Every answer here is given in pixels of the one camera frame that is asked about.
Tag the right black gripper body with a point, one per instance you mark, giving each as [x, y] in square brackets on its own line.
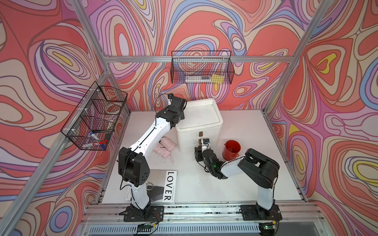
[200, 158]

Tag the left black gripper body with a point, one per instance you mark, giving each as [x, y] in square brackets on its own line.
[180, 116]

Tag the white three-drawer cabinet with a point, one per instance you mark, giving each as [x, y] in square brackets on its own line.
[200, 115]

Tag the pink umbrella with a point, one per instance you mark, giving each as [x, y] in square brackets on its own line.
[164, 153]
[168, 144]

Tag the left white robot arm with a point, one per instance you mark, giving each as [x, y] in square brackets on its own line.
[132, 161]

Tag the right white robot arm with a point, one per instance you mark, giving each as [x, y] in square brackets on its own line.
[258, 167]

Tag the red metal cup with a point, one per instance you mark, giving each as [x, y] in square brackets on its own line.
[231, 150]

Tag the clear box in basket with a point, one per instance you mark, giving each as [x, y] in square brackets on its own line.
[198, 79]

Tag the yellow sponge in basket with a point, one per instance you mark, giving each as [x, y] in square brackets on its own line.
[217, 79]

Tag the LOVER magazine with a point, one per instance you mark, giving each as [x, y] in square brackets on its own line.
[161, 186]

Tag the red marker in basket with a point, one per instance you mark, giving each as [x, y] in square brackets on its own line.
[102, 144]

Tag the blue marker in basket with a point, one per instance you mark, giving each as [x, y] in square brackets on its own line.
[94, 137]

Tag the black wire basket back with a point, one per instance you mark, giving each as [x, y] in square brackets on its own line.
[201, 63]

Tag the black wire basket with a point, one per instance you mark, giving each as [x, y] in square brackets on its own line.
[201, 63]
[98, 112]

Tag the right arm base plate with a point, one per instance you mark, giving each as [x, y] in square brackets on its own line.
[256, 212]

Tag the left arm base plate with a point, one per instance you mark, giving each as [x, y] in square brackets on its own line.
[144, 214]

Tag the black wire basket left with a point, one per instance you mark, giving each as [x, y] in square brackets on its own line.
[98, 112]

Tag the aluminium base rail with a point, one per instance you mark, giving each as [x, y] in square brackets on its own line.
[205, 219]

